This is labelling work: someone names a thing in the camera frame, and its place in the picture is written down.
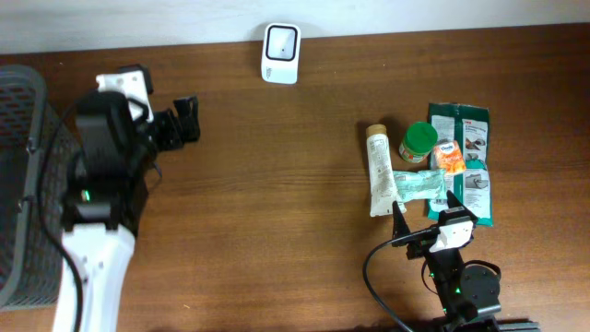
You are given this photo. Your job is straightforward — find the mint green tissue pack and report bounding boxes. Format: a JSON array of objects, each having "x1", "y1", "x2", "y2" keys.
[{"x1": 393, "y1": 169, "x2": 447, "y2": 203}]

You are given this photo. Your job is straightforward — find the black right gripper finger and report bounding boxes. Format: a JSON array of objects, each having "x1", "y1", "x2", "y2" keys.
[
  {"x1": 391, "y1": 201, "x2": 410, "y2": 247},
  {"x1": 446, "y1": 190, "x2": 466, "y2": 211}
]

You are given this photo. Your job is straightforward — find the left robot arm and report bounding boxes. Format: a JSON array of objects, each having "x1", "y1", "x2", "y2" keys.
[{"x1": 53, "y1": 91, "x2": 200, "y2": 331}]

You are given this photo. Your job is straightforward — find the grey plastic mesh basket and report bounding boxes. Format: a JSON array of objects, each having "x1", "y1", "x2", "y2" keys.
[{"x1": 1, "y1": 65, "x2": 79, "y2": 311}]

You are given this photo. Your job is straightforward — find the white barcode scanner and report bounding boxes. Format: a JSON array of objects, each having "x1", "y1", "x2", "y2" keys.
[{"x1": 261, "y1": 23, "x2": 301, "y2": 85}]

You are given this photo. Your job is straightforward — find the orange tissue box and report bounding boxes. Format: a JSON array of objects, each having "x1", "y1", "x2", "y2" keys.
[{"x1": 433, "y1": 141, "x2": 466, "y2": 176}]

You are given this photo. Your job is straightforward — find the green lid jar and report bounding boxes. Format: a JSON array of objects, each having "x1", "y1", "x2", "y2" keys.
[{"x1": 399, "y1": 122, "x2": 438, "y2": 163}]

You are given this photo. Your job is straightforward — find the white cream tube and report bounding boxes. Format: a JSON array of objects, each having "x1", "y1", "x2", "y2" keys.
[{"x1": 366, "y1": 124, "x2": 407, "y2": 218}]

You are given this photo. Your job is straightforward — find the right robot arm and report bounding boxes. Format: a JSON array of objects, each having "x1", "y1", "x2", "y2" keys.
[{"x1": 393, "y1": 192, "x2": 540, "y2": 331}]

